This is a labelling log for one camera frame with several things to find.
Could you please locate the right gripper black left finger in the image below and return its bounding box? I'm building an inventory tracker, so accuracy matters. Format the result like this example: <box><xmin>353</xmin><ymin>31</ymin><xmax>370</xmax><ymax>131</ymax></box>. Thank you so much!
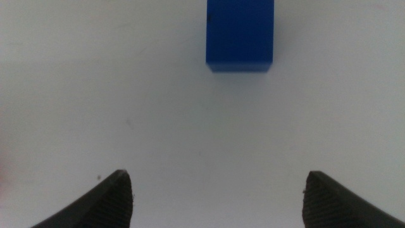
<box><xmin>30</xmin><ymin>169</ymin><xmax>134</xmax><ymax>228</ymax></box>

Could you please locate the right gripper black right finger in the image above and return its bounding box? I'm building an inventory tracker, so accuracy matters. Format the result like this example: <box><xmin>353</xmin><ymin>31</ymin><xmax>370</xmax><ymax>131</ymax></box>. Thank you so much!
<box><xmin>301</xmin><ymin>170</ymin><xmax>405</xmax><ymax>228</ymax></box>

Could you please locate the blue cube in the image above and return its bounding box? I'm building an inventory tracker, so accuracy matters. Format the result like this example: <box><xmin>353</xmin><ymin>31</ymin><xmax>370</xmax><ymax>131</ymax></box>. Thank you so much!
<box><xmin>205</xmin><ymin>0</ymin><xmax>275</xmax><ymax>73</ymax></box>

